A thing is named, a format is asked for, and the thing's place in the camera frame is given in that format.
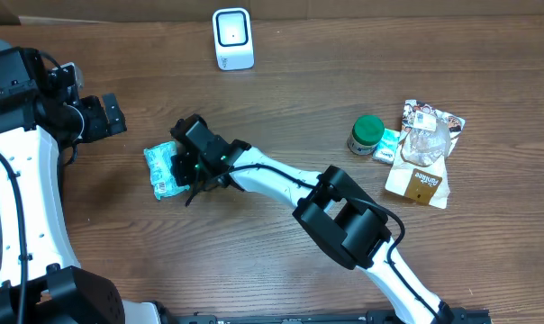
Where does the white barcode scanner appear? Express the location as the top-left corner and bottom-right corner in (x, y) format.
(213, 7), (255, 71)

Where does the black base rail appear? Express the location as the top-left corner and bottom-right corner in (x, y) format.
(154, 301), (493, 324)

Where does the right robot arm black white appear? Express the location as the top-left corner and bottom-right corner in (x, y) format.
(170, 114), (456, 323)

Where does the teal snack packet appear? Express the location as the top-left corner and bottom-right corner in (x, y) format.
(143, 141), (190, 201)

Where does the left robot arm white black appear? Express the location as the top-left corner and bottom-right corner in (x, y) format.
(0, 40), (161, 324)

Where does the teal tissue pack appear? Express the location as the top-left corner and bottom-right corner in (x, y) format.
(372, 129), (400, 165)

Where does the green lid jar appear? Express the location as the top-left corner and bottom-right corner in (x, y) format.
(347, 115), (385, 156)

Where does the beige brown food pouch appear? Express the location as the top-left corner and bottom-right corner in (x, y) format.
(385, 99), (466, 209)

